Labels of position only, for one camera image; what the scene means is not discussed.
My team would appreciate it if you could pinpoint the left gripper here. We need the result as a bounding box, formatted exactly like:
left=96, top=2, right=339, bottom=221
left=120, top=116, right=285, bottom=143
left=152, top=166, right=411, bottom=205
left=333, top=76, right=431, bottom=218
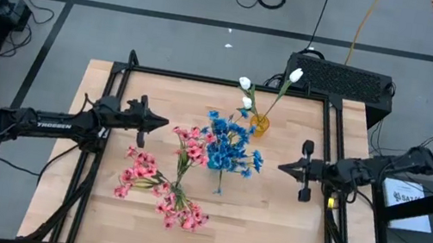
left=114, top=91, right=174, bottom=153

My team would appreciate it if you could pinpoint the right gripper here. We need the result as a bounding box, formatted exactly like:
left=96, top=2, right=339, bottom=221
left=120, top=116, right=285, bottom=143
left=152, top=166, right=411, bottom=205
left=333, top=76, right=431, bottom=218
left=273, top=135, right=343, bottom=207

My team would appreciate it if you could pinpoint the small amber glass vase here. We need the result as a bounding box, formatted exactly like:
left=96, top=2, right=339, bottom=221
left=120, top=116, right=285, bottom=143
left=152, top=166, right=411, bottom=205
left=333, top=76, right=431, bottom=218
left=247, top=112, right=272, bottom=139

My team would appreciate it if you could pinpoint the black computer tower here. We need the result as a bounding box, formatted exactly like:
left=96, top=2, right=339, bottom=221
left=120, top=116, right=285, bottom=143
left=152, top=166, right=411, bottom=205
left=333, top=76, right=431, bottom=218
left=277, top=50, right=400, bottom=133

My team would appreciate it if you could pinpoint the white paper with logo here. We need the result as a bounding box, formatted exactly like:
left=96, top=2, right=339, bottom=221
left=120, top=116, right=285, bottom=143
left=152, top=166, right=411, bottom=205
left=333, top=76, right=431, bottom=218
left=376, top=176, right=433, bottom=236

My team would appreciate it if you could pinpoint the black metal rig frame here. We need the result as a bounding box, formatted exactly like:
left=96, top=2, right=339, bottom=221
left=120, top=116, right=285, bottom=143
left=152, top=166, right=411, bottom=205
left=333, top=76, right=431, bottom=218
left=21, top=36, right=416, bottom=243

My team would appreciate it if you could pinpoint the long yellow cable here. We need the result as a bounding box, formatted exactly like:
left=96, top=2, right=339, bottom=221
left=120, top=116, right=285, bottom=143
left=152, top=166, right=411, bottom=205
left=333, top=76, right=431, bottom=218
left=343, top=0, right=383, bottom=70

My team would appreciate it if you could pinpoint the long black power cable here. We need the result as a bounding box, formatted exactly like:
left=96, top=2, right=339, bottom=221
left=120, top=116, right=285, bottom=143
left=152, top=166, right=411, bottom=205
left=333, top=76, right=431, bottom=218
left=296, top=0, right=333, bottom=59

